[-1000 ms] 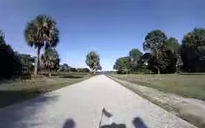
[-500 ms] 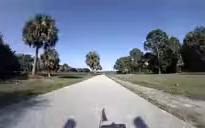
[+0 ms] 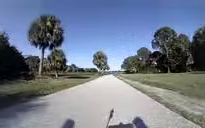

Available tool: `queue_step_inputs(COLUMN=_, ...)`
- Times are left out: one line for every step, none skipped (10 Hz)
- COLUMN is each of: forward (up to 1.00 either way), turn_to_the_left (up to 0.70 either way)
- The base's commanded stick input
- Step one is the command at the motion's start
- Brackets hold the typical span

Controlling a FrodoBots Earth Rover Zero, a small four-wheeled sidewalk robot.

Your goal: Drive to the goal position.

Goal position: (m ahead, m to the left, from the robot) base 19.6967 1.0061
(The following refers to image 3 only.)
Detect grass verge with shade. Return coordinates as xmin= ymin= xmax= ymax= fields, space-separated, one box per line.
xmin=0 ymin=72 xmax=103 ymax=101

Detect pale concrete path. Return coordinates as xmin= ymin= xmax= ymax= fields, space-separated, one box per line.
xmin=0 ymin=73 xmax=204 ymax=128

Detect wide grass field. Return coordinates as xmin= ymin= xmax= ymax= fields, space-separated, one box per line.
xmin=115 ymin=71 xmax=205 ymax=103

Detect short palm tree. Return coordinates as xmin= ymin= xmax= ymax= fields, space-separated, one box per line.
xmin=48 ymin=48 xmax=68 ymax=79

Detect dark dense trees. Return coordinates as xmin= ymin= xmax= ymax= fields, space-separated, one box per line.
xmin=0 ymin=18 xmax=30 ymax=83

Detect tall palm tree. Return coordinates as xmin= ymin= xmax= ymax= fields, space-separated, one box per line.
xmin=27 ymin=14 xmax=65 ymax=77

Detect sandy gravel strip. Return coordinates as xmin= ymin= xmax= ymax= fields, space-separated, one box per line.
xmin=113 ymin=74 xmax=205 ymax=128

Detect row of leafy trees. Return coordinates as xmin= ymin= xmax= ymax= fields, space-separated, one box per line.
xmin=120 ymin=22 xmax=205 ymax=74

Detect small distant palm tree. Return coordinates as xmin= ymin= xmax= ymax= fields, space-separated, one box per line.
xmin=92 ymin=50 xmax=111 ymax=75

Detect low distant tree line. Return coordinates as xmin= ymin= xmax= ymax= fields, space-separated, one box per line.
xmin=24 ymin=54 xmax=100 ymax=74

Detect robot's own part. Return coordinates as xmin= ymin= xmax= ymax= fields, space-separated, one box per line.
xmin=61 ymin=118 xmax=76 ymax=128
xmin=132 ymin=116 xmax=149 ymax=128

